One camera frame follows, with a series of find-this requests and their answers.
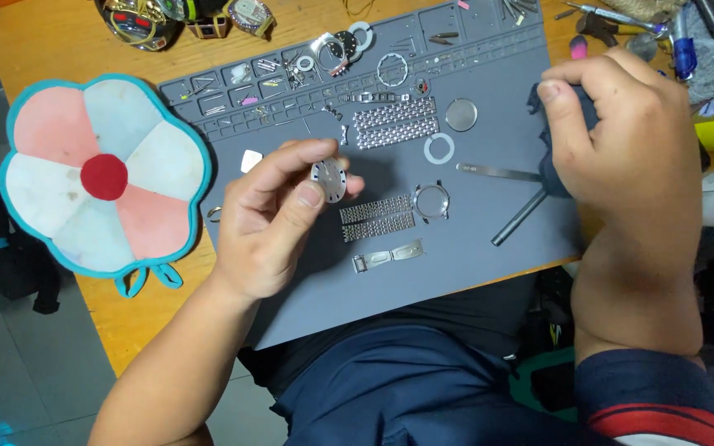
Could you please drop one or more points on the navy sleeve with red stripe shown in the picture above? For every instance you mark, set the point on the navy sleeve with red stripe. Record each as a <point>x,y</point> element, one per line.
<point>648,396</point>

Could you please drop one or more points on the polished steel case part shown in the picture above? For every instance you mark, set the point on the polished steel case part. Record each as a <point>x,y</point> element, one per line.
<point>323,46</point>

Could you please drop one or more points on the bunch of steel tools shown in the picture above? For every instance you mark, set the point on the bunch of steel tools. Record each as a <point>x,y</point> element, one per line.
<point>518,9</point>

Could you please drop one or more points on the person's right hand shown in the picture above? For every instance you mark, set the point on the person's right hand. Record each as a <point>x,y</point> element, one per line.
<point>636,155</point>

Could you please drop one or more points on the person's left hand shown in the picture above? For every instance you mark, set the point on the person's left hand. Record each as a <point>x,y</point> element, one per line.
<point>258,235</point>

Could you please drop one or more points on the empty steel watch case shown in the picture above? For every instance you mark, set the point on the empty steel watch case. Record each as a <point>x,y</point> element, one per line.
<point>420,191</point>

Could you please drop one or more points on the dark blue cloth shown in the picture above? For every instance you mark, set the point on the dark blue cloth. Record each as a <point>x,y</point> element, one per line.
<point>552,173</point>

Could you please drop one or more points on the blue-capped bottle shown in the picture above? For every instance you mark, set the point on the blue-capped bottle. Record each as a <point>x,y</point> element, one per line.
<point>683,52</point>

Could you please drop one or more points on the grey silicone work mat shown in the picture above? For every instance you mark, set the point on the grey silicone work mat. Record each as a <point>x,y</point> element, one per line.
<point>493,217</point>

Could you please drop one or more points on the round watch crystal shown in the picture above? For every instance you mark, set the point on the round watch crystal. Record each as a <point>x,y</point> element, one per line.
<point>461,115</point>

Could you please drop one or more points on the brown square watch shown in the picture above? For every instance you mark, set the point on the brown square watch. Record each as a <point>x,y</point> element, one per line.
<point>207,25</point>

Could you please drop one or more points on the steel tweezers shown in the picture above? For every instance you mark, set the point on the steel tweezers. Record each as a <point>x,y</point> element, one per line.
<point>493,171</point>

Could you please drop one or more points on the silver hand tool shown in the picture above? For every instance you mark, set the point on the silver hand tool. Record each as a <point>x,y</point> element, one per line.
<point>617,17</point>

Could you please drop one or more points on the silver watch dial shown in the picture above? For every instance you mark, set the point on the silver watch dial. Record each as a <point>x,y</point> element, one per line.
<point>330,178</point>

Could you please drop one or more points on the small white plastic piece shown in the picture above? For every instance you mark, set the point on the small white plastic piece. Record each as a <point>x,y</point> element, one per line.
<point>250,161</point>

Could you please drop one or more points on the pink and black brush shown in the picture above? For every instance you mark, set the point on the pink and black brush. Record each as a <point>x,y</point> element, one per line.
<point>578,48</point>

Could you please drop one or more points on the grey metal pen tool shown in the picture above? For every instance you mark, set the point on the grey metal pen tool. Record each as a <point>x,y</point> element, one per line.
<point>518,218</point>

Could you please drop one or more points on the black watch dial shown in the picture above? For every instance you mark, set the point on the black watch dial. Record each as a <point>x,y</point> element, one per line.
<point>351,43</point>

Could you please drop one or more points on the group of small metal pins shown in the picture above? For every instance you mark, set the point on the group of small metal pins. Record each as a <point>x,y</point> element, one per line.
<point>270,83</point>

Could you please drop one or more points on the person's navy shorts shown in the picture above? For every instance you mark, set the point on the person's navy shorts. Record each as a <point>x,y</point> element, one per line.
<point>431,390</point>

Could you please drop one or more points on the flower-shaped pink white pad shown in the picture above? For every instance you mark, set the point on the flower-shaped pink white pad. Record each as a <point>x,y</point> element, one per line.
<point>103,179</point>

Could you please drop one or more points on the pair of dark screwdriver bits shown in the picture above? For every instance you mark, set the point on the pair of dark screwdriver bits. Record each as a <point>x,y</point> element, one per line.
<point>444,38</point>

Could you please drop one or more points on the small red and black part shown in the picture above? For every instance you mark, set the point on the small red and black part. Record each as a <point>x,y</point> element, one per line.
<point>421,87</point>

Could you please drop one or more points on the black bag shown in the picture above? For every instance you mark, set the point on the black bag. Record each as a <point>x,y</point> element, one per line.
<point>4,248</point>

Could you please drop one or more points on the silver watch with pale dial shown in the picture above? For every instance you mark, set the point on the silver watch with pale dial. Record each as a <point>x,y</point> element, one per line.
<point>250,13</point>

